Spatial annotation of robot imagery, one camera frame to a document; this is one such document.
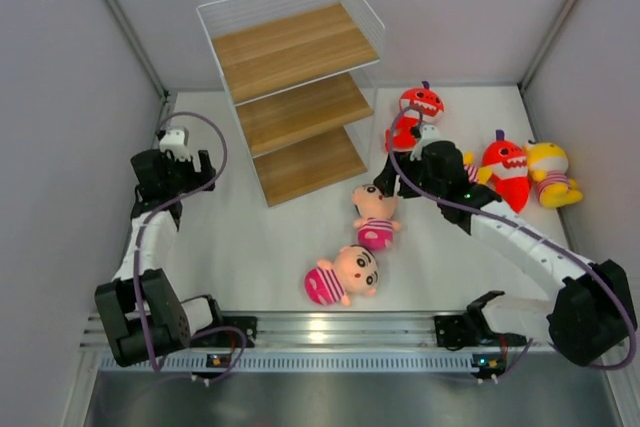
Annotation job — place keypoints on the red shark plush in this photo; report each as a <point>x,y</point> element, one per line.
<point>430,109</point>
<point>505,164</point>

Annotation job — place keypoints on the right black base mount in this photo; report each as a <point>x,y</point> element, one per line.
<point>457,331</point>

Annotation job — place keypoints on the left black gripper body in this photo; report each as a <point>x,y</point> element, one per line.
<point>181,176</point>

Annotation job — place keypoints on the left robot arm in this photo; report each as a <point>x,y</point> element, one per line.
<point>142,316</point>

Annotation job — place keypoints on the white wire wooden shelf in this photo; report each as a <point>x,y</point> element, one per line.
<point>295,75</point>

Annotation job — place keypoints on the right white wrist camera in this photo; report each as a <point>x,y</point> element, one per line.
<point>424,134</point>

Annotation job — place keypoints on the yellow plush toy right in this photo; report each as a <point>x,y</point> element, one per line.
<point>548,165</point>

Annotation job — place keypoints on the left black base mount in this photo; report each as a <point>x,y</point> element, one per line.
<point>231,332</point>

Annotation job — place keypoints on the yellow plush toy striped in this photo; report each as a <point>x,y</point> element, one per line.
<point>470,168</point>

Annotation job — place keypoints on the red shark plush right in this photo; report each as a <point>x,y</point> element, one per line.
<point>505,164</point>

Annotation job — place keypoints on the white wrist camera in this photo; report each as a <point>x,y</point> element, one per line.
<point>424,134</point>
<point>173,142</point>

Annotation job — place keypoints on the aluminium frame post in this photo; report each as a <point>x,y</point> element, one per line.
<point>127,30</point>
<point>550,38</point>

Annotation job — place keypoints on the red shark plush left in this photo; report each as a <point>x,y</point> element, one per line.
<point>430,109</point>

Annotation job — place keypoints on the aluminium frame post left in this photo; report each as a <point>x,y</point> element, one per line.
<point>127,30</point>

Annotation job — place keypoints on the aluminium mounting rail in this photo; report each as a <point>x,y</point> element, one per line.
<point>357,342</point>

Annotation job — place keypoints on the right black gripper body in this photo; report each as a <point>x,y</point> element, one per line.
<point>415,169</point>

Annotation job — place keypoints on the boy plush doll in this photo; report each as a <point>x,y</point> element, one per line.
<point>353,272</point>
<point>375,225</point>

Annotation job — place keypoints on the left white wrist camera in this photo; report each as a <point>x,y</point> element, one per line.
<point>173,142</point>

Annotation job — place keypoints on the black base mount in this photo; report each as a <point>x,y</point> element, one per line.
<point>231,332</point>
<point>457,331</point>

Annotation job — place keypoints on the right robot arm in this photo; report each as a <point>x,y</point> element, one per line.
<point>588,310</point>

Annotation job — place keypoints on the aluminium frame post right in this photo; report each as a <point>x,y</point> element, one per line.
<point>550,38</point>

